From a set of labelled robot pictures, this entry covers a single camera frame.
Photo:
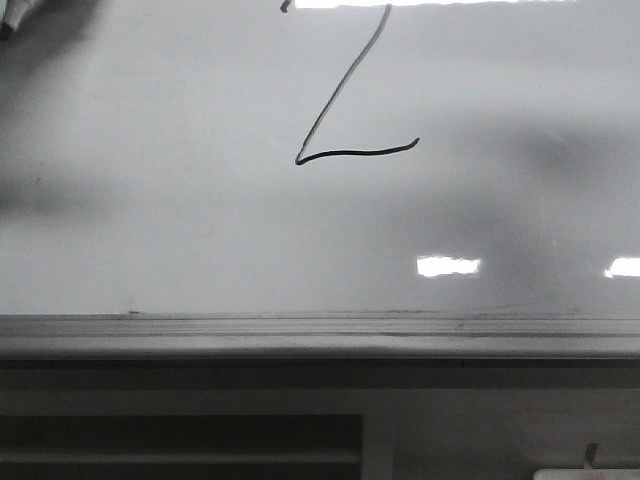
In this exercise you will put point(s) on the white dry-erase marker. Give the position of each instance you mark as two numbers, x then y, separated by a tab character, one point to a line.
16	11

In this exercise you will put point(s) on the white whiteboard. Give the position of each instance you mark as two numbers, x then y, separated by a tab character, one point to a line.
190	157

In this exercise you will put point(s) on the grey whiteboard marker tray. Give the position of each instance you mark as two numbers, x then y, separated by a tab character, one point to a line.
333	335

